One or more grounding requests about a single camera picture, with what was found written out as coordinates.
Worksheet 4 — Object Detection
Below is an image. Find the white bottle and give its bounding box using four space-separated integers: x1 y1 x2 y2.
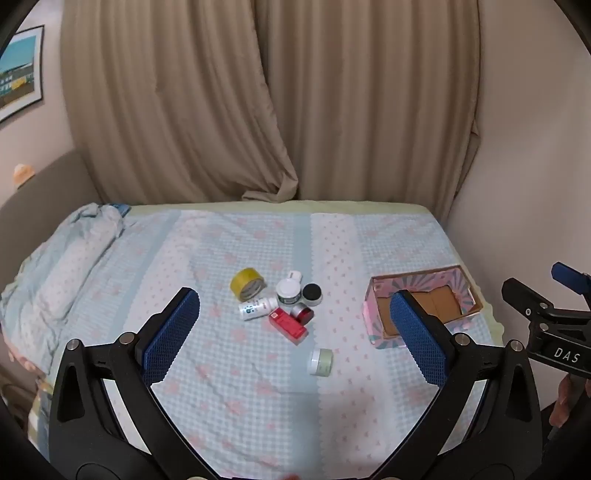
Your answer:
238 296 279 321

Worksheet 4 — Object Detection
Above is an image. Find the patterned cardboard box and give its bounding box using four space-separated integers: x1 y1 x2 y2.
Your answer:
364 264 483 349

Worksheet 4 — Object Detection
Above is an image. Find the white jar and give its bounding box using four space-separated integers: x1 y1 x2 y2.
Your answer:
276 279 303 306

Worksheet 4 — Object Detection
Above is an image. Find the beige curtain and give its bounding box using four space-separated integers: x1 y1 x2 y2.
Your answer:
256 0 481 222
60 0 298 205

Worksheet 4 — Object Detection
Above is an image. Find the red box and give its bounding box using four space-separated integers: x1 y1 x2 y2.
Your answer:
269 309 308 346

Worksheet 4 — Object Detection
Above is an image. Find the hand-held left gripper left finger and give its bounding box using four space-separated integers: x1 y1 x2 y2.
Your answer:
48 287 218 480

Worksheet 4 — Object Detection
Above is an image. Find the pale green jar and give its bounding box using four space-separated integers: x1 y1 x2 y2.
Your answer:
308 348 334 377

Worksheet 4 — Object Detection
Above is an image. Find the person's right hand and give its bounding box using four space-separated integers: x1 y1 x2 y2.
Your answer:
549 373 580 428

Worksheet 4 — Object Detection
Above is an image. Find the grey headboard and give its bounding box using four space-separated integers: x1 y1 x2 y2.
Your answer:
0 150 100 287

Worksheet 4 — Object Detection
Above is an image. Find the framed wall picture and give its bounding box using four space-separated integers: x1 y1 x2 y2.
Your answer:
0 25 45 123

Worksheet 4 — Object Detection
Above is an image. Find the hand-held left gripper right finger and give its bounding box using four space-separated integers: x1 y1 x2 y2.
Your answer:
372 290 543 480

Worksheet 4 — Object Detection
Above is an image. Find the yellow tape roll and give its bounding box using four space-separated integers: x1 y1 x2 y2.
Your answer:
231 268 267 301

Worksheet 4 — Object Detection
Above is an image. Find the crumpled light blue blanket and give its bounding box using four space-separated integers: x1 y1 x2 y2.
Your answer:
0 203 132 370

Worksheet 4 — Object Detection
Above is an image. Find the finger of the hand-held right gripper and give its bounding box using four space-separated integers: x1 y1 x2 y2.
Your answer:
551 262 591 296
502 278 591 325

